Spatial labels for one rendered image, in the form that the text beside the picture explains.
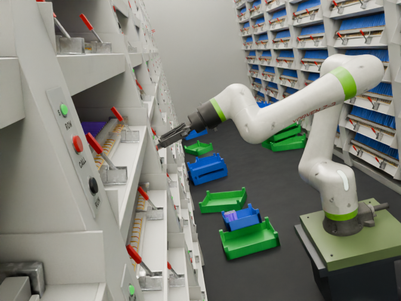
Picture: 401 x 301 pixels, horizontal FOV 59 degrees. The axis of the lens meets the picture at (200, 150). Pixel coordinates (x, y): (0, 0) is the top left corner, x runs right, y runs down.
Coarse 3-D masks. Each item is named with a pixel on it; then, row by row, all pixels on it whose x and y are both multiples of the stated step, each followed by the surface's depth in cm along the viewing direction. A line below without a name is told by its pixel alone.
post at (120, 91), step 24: (48, 0) 88; (72, 0) 89; (96, 0) 89; (72, 24) 90; (96, 24) 91; (72, 96) 95; (96, 96) 96; (120, 96) 96; (144, 168) 102; (168, 192) 108; (168, 216) 107
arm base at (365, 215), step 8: (360, 208) 135; (368, 208) 134; (376, 208) 137; (384, 208) 137; (360, 216) 133; (368, 216) 133; (328, 224) 136; (336, 224) 133; (344, 224) 132; (352, 224) 132; (360, 224) 134; (368, 224) 133; (328, 232) 136; (336, 232) 133; (344, 232) 132; (352, 232) 131
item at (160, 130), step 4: (156, 128) 170; (160, 128) 170; (164, 128) 170; (152, 132) 168; (156, 132) 170; (160, 132) 171; (164, 132) 171; (160, 136) 170; (164, 148) 149; (160, 152) 143; (164, 152) 143; (160, 156) 137; (164, 156) 137; (164, 160) 133; (164, 164) 112; (164, 168) 113
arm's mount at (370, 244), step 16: (304, 224) 146; (320, 224) 143; (384, 224) 133; (400, 224) 130; (320, 240) 134; (336, 240) 131; (352, 240) 129; (368, 240) 127; (384, 240) 125; (400, 240) 123; (320, 256) 129; (336, 256) 123; (352, 256) 121; (368, 256) 122; (384, 256) 122
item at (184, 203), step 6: (180, 204) 182; (186, 204) 182; (186, 210) 181; (186, 216) 174; (186, 222) 164; (186, 228) 162; (186, 234) 157; (186, 240) 152; (192, 246) 147; (192, 252) 139; (192, 258) 139
